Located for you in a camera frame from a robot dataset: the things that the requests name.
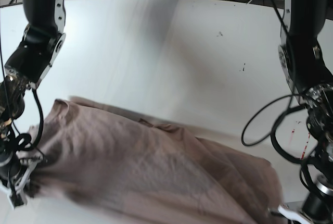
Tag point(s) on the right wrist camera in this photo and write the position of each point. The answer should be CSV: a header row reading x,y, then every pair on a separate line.
x,y
17,200

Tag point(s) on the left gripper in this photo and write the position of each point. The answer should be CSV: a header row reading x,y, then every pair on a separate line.
x,y
313,210

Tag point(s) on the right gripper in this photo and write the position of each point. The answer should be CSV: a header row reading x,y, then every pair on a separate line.
x,y
15,174

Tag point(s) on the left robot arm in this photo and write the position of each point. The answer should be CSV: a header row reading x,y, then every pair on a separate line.
x,y
310,82

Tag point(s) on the mauve t-shirt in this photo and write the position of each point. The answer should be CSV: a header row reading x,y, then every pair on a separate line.
x,y
149,173

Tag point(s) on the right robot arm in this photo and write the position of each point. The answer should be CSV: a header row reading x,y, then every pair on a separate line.
x,y
42,41

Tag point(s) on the red tape rectangle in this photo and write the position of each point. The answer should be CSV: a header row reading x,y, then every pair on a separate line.
x,y
299,139

